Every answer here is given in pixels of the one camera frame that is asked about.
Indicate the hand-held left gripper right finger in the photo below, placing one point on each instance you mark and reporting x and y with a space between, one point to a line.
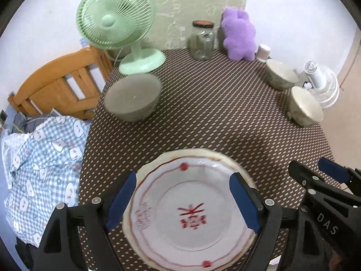
244 203

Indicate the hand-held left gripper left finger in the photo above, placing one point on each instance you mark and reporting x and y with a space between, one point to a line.
121 200

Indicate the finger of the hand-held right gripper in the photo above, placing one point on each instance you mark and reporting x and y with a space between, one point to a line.
306 179
334 169

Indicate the white plate with red pattern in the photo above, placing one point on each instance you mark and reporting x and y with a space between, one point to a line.
183 192

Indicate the cream plate with yellow flowers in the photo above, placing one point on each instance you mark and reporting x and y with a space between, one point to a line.
197 153

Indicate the grey-green ceramic bowl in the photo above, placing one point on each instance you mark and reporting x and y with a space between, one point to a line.
279 73
132 98
304 107

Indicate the white floor fan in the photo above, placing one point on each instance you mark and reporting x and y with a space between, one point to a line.
324 84

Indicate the blue checkered printed blanket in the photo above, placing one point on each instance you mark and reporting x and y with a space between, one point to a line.
42 161

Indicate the brown polka-dot tablecloth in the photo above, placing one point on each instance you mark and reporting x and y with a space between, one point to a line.
214 104

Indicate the grey striped cloth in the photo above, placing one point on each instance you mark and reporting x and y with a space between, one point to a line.
25 122

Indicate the cotton swab container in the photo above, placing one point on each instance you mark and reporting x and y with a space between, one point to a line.
263 52

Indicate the wooden bed headboard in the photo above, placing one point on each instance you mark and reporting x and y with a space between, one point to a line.
56 82

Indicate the purple plush toy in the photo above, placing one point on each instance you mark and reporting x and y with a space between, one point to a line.
238 34

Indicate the glass jar with dark lid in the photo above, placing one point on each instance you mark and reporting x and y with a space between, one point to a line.
201 45

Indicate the green table fan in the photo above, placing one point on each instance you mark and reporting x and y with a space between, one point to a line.
112 19

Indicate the pale green patterned board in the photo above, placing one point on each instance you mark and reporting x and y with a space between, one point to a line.
174 14

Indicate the wall switch plate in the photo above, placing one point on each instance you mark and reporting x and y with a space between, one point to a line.
3 115

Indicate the blue wall sticker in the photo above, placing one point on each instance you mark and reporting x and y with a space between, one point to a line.
84 42

